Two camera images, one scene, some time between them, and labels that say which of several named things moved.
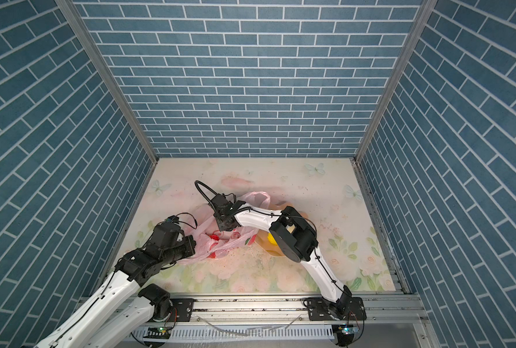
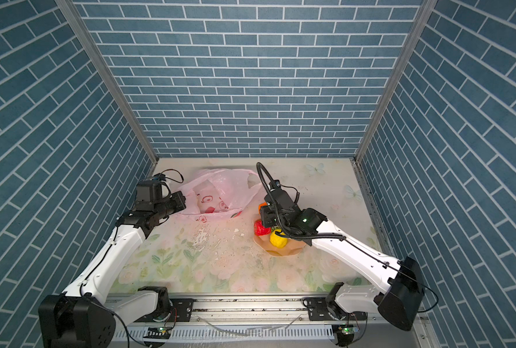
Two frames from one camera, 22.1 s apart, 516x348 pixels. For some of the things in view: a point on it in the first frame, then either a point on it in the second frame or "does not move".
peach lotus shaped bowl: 261,240 does not move
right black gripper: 219,222 to 265,214
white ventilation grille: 246,331 does not move
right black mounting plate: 317,309 does not move
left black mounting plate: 182,309 does not move
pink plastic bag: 211,241 to 220,193
